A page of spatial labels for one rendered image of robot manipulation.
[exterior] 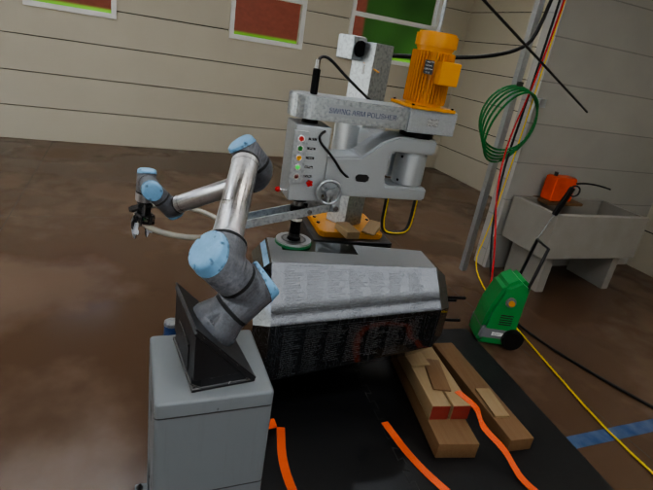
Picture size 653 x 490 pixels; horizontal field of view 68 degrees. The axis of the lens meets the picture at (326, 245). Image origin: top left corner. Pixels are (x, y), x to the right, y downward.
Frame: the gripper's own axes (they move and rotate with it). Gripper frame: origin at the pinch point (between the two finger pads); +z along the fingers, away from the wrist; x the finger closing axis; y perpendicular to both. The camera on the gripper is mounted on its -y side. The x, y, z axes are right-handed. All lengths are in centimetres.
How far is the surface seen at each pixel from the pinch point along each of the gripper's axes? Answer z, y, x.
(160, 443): 18, 113, -44
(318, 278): 6, 65, 71
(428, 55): -116, 56, 126
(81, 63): 10, -577, 178
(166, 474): 32, 115, -42
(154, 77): 11, -535, 272
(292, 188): -35, 34, 69
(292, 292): 13, 62, 56
